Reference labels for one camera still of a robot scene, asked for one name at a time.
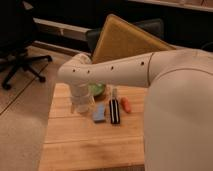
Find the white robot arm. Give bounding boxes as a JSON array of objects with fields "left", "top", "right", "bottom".
[{"left": 58, "top": 49, "right": 213, "bottom": 171}]

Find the green bowl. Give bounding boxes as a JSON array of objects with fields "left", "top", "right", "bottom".
[{"left": 89, "top": 84, "right": 106, "bottom": 97}]

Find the black striped brush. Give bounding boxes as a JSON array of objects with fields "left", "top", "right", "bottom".
[{"left": 109, "top": 99, "right": 120, "bottom": 124}]

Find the orange carrot toy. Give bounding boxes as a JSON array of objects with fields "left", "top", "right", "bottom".
[{"left": 120, "top": 97, "right": 131, "bottom": 113}]

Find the white plastic cup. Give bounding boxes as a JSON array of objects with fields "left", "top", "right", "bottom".
[{"left": 71, "top": 94, "right": 94, "bottom": 113}]

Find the blue sponge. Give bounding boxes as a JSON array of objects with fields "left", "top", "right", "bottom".
[{"left": 92, "top": 103, "right": 105, "bottom": 122}]

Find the dark chair behind cushion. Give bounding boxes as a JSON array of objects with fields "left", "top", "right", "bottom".
[{"left": 85, "top": 18, "right": 164, "bottom": 53}]

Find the black office chair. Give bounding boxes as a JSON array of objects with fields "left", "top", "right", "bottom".
[{"left": 0, "top": 0, "right": 52, "bottom": 90}]

